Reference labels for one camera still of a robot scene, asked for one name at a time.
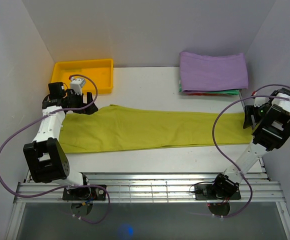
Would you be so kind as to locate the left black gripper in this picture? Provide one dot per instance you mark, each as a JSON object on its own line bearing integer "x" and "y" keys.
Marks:
{"x": 71, "y": 94}

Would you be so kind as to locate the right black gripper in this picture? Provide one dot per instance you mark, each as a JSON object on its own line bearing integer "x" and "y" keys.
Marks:
{"x": 250, "y": 110}

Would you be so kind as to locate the yellow-green trousers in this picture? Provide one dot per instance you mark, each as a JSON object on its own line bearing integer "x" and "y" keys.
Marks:
{"x": 117, "y": 128}

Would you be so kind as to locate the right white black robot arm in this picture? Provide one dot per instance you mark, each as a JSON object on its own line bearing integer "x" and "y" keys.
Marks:
{"x": 270, "y": 118}

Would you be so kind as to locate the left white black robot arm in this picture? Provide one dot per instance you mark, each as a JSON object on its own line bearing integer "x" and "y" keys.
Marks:
{"x": 45, "y": 157}

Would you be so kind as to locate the folded purple trousers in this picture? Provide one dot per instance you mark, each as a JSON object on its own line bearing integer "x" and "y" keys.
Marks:
{"x": 203, "y": 73}

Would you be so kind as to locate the folded green garment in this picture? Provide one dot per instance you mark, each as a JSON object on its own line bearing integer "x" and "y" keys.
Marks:
{"x": 225, "y": 92}

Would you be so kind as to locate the yellow plastic tray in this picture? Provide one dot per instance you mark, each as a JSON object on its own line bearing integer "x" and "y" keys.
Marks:
{"x": 98, "y": 70}

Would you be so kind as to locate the folded red garment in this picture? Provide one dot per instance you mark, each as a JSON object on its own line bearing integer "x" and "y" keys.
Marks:
{"x": 202, "y": 94}

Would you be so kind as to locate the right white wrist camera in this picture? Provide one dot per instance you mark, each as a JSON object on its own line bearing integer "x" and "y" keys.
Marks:
{"x": 259, "y": 100}

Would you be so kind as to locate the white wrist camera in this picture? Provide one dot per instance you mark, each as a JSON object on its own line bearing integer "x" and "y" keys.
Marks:
{"x": 77, "y": 84}
{"x": 259, "y": 100}

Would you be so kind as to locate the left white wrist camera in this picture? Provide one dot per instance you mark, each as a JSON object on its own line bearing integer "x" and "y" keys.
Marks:
{"x": 77, "y": 84}

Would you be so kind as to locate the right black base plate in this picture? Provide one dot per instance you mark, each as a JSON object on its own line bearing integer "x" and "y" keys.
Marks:
{"x": 204, "y": 191}

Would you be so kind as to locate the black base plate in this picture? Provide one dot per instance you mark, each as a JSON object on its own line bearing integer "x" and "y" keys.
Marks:
{"x": 204, "y": 191}
{"x": 84, "y": 194}

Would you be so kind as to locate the aluminium rail frame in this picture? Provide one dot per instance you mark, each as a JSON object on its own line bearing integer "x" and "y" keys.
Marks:
{"x": 165, "y": 175}

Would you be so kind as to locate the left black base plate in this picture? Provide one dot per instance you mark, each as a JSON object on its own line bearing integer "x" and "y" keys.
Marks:
{"x": 84, "y": 194}

